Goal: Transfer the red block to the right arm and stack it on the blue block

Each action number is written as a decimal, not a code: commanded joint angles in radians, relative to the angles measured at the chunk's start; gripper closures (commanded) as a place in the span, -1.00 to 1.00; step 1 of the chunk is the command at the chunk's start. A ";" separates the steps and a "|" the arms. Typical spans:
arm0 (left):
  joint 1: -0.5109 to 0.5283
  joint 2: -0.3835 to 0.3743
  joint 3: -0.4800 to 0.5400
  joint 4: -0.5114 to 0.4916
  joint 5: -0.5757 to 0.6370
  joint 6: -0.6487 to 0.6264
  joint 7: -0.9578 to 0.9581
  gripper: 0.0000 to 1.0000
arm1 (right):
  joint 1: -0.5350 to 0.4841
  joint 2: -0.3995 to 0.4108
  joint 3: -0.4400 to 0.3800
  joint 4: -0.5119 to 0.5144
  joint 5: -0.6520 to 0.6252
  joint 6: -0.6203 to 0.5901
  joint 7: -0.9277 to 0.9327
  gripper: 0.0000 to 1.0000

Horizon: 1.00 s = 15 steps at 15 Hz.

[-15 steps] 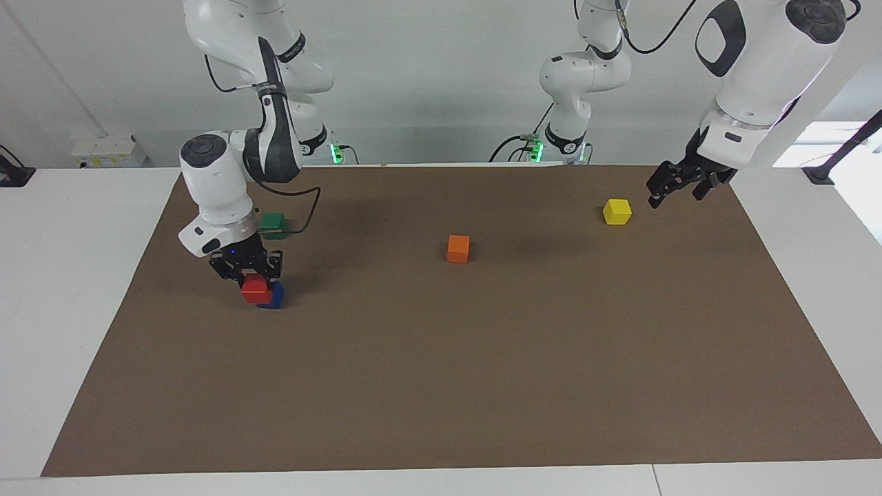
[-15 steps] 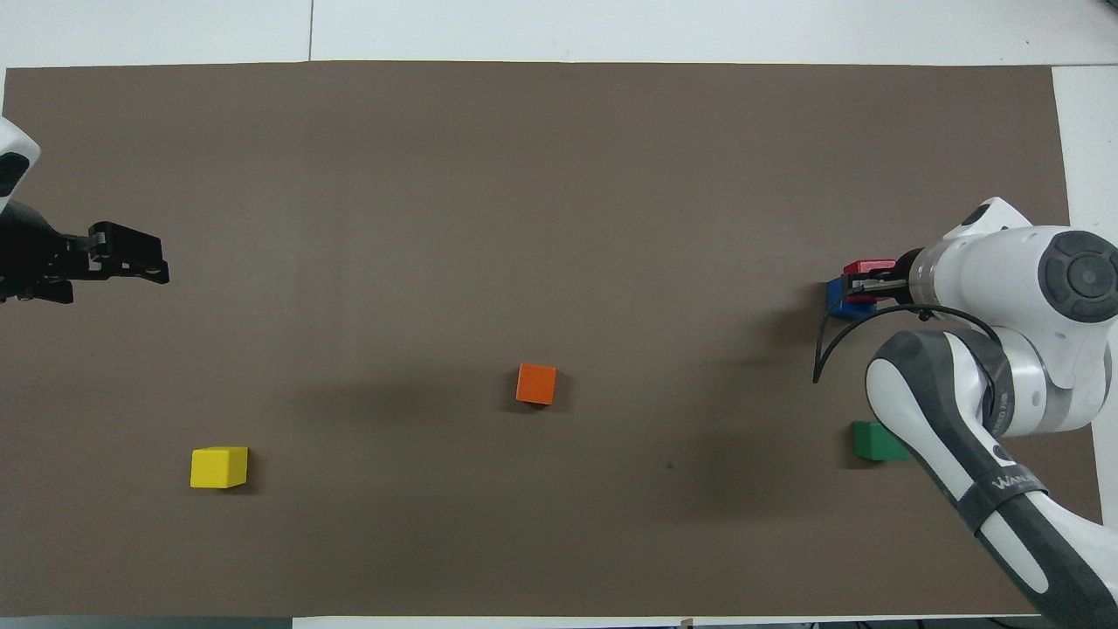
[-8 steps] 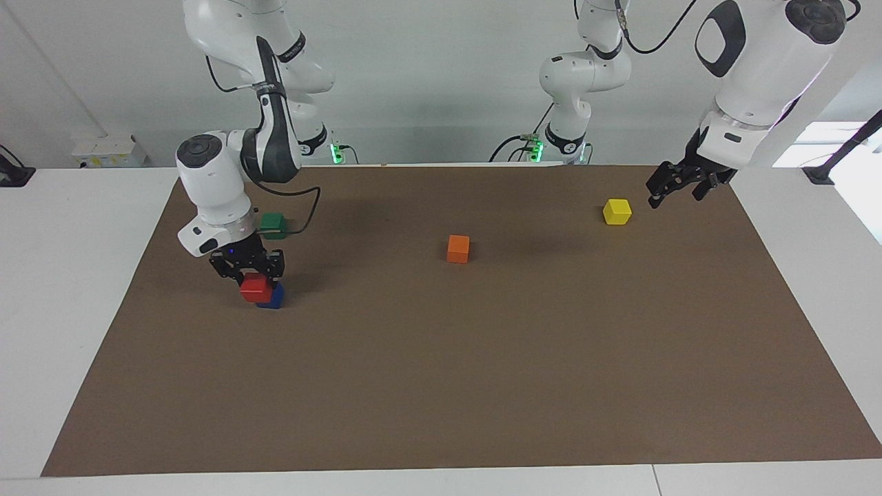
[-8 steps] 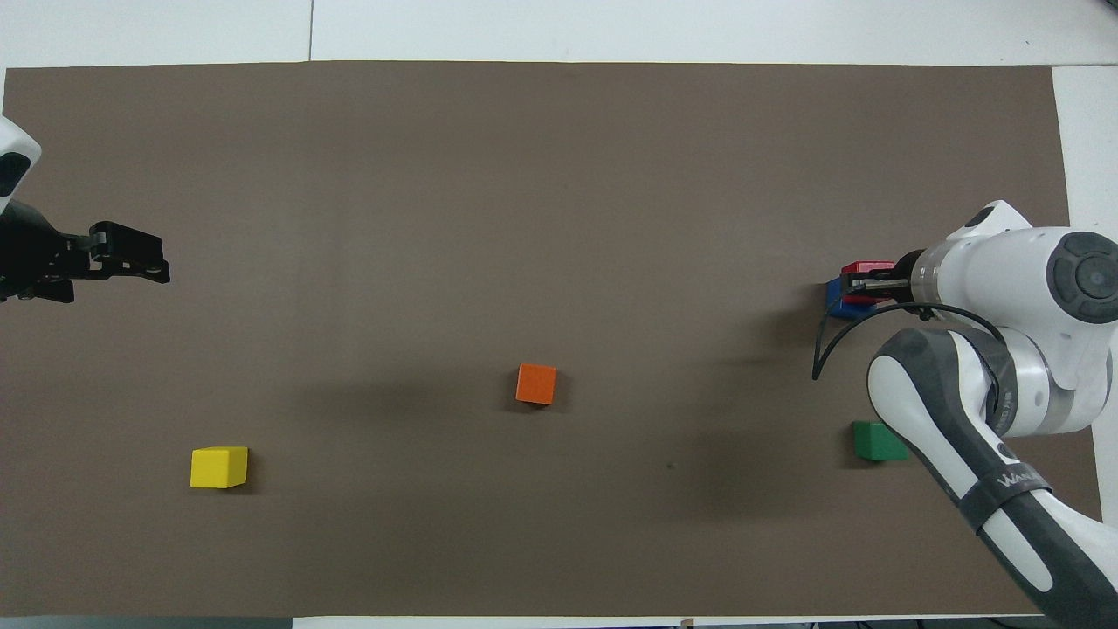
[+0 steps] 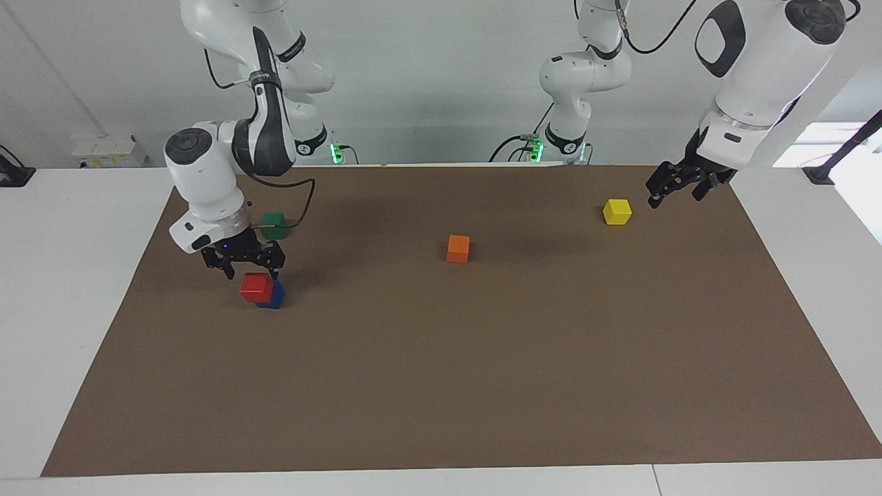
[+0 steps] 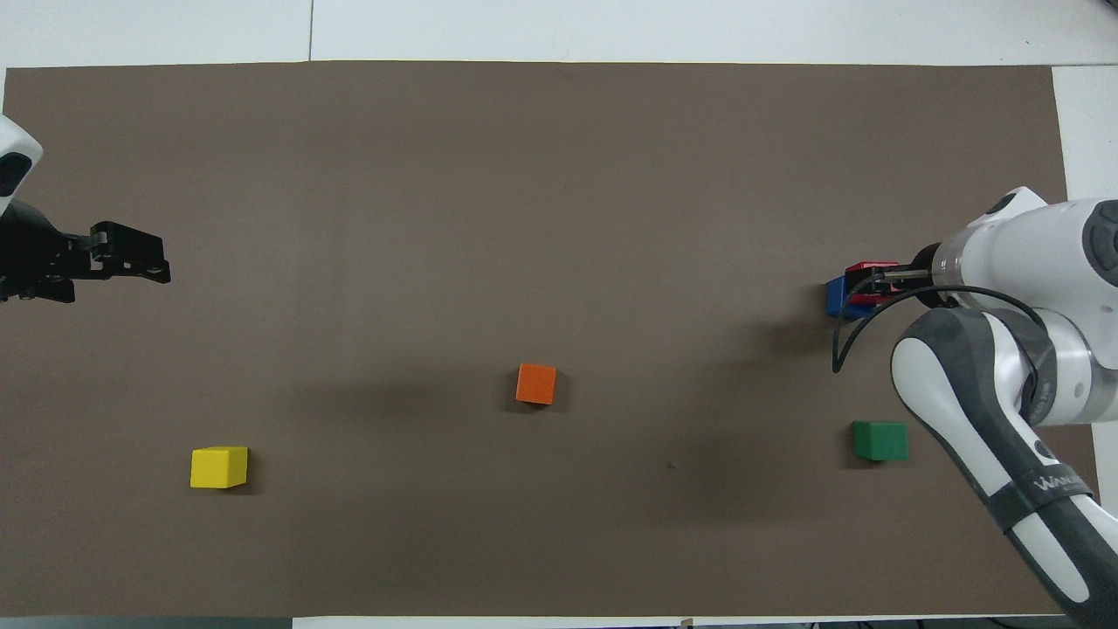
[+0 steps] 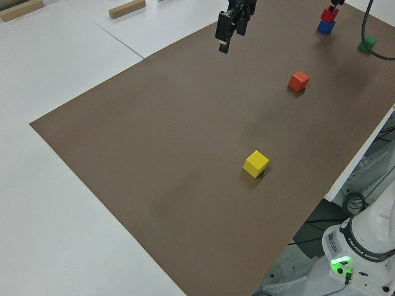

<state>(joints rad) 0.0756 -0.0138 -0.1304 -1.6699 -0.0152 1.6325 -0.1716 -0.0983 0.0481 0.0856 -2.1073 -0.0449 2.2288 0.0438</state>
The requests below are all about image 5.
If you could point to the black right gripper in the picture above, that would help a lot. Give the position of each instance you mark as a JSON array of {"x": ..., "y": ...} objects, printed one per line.
[{"x": 242, "y": 251}]

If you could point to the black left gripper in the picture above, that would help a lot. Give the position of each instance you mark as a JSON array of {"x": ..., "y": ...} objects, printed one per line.
[{"x": 696, "y": 169}]

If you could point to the red wooden block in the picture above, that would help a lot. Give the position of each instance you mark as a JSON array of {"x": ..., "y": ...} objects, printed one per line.
[{"x": 255, "y": 287}]

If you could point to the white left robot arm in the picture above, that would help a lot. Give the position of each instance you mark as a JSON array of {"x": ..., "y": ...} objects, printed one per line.
[{"x": 758, "y": 76}]

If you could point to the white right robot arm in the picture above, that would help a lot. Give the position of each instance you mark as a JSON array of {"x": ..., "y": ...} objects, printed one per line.
[{"x": 207, "y": 172}]

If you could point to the blue wooden block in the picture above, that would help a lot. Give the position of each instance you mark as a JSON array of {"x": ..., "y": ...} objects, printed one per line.
[{"x": 277, "y": 296}]

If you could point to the green wooden block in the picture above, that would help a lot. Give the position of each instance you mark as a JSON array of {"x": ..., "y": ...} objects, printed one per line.
[{"x": 274, "y": 226}]

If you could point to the yellow wooden block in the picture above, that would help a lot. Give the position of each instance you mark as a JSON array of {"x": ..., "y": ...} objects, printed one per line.
[{"x": 617, "y": 211}]

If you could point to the orange wooden block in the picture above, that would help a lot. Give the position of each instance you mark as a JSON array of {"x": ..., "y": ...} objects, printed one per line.
[{"x": 458, "y": 249}]

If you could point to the green lit power socket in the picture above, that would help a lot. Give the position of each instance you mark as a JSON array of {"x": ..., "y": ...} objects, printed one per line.
[
  {"x": 534, "y": 149},
  {"x": 336, "y": 153}
]

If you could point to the black slanted stand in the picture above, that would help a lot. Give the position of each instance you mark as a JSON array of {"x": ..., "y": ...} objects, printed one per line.
[{"x": 844, "y": 148}]

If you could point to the white cardboard box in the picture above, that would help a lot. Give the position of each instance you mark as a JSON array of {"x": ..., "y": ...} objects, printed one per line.
[{"x": 110, "y": 150}]

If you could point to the brown table mat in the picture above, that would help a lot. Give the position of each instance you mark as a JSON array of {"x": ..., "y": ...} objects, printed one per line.
[{"x": 482, "y": 358}]

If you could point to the black clamp mount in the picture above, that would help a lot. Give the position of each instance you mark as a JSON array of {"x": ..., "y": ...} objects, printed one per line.
[{"x": 14, "y": 172}]

